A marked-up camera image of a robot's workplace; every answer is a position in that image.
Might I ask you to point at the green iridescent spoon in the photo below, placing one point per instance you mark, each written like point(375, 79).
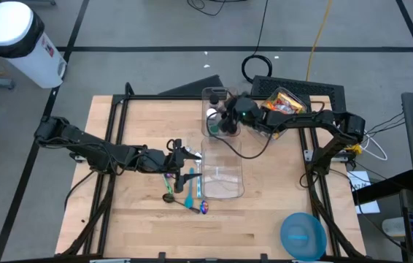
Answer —
point(168, 186)

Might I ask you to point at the purple spoon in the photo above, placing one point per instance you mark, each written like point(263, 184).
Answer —
point(169, 175)

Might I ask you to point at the teal plastic spoon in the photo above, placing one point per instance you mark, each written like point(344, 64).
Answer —
point(189, 199)

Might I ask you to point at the rainbow iridescent spoon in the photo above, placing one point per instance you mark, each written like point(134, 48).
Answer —
point(204, 207)

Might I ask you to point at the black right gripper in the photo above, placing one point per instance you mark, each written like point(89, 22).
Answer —
point(230, 109)

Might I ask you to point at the blue plastic bowl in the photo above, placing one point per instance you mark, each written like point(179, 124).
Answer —
point(303, 236)

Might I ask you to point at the yellow plug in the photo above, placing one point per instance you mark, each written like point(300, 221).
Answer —
point(354, 149)

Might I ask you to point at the white trash can black bag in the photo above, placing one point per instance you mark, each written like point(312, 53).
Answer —
point(17, 40)

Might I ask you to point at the white lid spice jar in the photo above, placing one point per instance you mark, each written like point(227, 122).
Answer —
point(211, 113)

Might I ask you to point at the white paper sheet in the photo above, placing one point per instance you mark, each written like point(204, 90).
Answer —
point(369, 206)

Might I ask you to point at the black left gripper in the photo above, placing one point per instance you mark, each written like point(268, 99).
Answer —
point(155, 160)

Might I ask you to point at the clear plastic bin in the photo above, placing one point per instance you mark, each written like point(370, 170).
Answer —
point(206, 91)
point(255, 126)
point(228, 171)

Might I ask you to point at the white computer mouse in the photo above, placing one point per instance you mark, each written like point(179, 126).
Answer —
point(392, 227)

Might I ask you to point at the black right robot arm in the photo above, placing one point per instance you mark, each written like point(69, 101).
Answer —
point(301, 118)

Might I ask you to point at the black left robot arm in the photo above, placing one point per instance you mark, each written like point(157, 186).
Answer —
point(82, 142)

